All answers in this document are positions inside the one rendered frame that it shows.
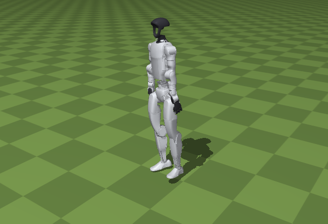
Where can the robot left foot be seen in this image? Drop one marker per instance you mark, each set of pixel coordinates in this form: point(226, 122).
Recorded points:
point(175, 172)

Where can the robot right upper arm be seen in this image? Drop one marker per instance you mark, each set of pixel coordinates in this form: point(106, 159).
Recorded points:
point(149, 67)

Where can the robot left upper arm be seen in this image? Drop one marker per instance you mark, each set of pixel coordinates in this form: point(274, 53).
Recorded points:
point(170, 52)

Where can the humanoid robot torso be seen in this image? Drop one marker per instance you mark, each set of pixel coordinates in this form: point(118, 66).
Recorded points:
point(159, 67)

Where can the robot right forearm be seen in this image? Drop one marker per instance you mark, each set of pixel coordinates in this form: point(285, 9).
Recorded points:
point(151, 81)

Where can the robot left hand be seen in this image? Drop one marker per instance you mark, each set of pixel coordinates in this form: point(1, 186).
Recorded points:
point(177, 106)

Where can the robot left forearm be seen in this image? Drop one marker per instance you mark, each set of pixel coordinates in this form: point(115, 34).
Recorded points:
point(172, 87)

